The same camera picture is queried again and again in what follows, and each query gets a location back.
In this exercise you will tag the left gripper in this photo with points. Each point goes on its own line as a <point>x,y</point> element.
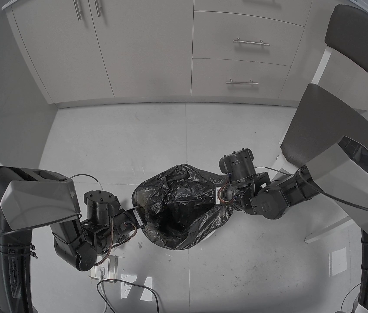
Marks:
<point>137,219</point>

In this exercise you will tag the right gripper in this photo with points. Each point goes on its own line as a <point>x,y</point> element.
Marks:
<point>219,194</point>

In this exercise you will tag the black plastic bag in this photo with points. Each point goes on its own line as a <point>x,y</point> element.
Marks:
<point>184,207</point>

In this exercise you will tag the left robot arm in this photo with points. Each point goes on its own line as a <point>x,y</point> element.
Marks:
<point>40,200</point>

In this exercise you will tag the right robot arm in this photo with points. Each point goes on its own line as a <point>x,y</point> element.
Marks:
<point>343,174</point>

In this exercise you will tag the white chair dark grey seat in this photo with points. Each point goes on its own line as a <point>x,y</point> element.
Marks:
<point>327,126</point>

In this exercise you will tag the white cabinet with drawers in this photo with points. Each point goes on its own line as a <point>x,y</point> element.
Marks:
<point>144,44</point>

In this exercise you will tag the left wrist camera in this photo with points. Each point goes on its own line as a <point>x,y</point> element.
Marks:
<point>116,204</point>

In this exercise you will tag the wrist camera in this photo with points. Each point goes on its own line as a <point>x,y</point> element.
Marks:
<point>224,165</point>
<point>116,204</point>

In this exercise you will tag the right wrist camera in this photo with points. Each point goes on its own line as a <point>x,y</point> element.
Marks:
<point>224,165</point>

